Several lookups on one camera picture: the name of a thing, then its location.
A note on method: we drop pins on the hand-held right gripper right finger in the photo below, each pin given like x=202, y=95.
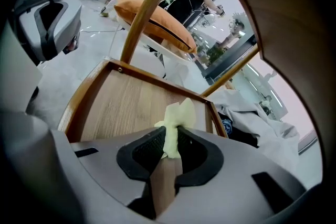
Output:
x=236, y=178

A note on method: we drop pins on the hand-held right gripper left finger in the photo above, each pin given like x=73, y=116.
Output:
x=110, y=165

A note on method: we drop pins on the wooden three-tier shelf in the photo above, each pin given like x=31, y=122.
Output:
x=118, y=102

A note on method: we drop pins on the pale yellow cloth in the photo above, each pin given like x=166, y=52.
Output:
x=181, y=115

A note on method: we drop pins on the dark printed bag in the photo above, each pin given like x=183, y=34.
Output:
x=236, y=131

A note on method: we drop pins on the light grey fabric sheet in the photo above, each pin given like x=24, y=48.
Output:
x=262, y=126

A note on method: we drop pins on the white round chair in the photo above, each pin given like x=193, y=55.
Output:
x=147, y=60

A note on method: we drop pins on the orange cushion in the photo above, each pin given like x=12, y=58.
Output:
x=170, y=34

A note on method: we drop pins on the black window frame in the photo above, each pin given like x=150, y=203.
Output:
x=231, y=59

